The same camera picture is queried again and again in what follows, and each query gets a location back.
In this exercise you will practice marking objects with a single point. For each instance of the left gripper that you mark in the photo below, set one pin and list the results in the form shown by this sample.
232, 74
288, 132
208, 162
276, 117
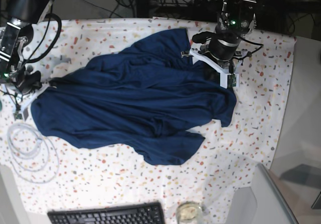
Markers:
218, 47

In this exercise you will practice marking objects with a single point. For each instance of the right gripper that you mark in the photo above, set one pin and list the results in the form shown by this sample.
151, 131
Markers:
29, 83

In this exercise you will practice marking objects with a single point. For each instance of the dark blue t-shirt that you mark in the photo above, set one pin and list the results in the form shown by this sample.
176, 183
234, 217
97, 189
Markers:
147, 96

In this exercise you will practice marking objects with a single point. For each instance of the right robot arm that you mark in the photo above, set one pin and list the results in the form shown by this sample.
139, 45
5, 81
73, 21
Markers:
16, 35

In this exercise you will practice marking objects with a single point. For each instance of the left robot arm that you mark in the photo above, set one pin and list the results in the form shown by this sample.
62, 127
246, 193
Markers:
238, 17

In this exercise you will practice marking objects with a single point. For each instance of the black computer keyboard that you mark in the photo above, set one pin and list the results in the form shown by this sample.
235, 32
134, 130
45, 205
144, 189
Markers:
148, 213

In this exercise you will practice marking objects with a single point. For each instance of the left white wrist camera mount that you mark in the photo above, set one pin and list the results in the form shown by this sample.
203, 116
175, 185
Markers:
229, 76

